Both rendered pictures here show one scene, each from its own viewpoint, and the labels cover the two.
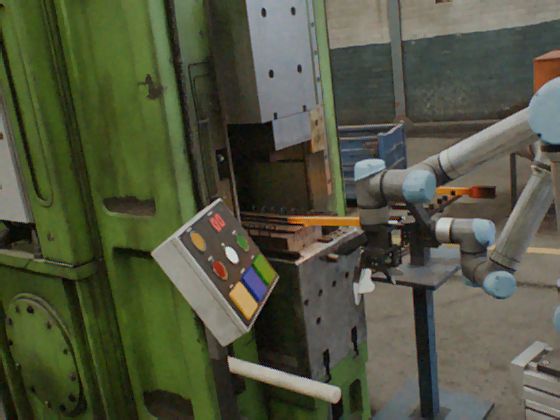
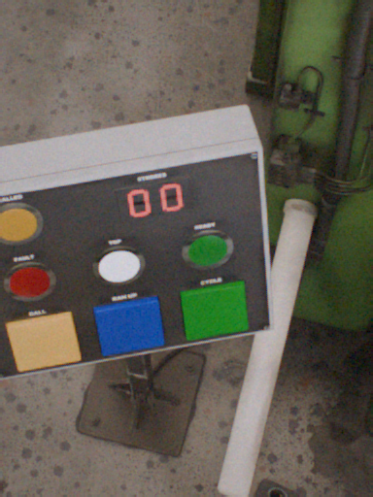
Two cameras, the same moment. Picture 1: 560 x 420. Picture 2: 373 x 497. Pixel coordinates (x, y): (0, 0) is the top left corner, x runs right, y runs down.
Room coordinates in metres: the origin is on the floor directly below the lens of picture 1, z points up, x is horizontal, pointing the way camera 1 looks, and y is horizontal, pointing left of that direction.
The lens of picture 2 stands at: (1.36, -0.29, 2.45)
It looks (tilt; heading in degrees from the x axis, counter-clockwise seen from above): 72 degrees down; 65
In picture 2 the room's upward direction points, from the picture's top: straight up
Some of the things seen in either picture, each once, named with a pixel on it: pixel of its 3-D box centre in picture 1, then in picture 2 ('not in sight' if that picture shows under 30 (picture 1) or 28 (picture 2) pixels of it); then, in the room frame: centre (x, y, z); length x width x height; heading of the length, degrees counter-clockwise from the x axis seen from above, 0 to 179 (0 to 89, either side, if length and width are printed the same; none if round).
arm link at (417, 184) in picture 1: (411, 184); not in sight; (1.39, -0.32, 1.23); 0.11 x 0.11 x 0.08; 48
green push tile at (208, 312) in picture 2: (262, 270); (214, 309); (1.55, 0.06, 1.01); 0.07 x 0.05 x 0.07; 166
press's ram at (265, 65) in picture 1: (242, 56); not in sight; (2.14, 0.05, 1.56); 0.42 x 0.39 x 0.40; 51
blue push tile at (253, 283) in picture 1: (252, 285); (129, 323); (1.46, 0.09, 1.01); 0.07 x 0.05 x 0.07; 166
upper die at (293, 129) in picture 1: (244, 131); not in sight; (2.11, 0.08, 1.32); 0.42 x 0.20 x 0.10; 51
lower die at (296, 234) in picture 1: (257, 230); not in sight; (2.11, 0.08, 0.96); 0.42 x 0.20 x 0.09; 51
